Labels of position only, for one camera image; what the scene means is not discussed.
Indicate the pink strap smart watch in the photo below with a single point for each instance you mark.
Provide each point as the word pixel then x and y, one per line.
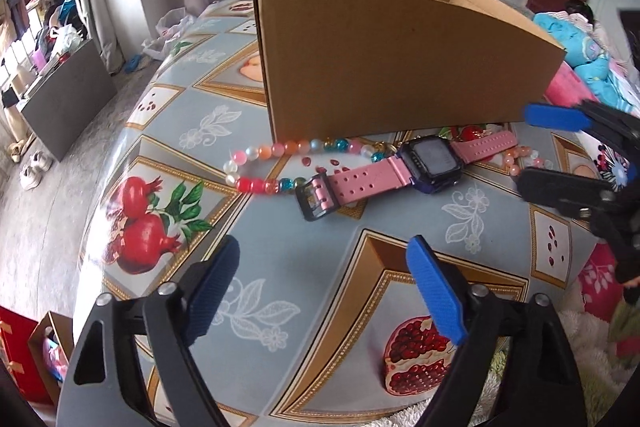
pixel 429 164

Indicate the red gift box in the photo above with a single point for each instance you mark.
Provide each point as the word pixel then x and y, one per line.
pixel 15 333

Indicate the white shoes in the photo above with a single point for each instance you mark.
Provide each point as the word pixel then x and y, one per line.
pixel 31 174

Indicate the grey cabinet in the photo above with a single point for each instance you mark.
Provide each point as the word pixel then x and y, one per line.
pixel 61 105

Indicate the brown cardboard box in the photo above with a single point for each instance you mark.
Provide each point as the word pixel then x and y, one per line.
pixel 343 68

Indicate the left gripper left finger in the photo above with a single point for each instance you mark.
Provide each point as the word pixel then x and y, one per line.
pixel 104 385

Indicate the white plastic bag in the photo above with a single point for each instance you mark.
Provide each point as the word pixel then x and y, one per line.
pixel 170 29

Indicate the person sitting on bed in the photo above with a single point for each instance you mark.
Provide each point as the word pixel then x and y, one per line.
pixel 582 15

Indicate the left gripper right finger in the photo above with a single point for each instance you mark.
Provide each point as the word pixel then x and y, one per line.
pixel 540 385

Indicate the light blue blanket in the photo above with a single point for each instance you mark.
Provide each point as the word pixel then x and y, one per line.
pixel 588 72

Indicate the hanging clothes rack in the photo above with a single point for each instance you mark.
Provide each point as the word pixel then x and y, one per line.
pixel 29 30

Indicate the fruit pattern tablecloth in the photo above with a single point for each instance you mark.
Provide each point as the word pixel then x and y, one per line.
pixel 322 324

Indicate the small open cardboard box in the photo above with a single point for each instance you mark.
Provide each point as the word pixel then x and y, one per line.
pixel 51 345

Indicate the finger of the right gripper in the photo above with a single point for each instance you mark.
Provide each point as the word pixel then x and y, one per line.
pixel 609 125
pixel 611 216

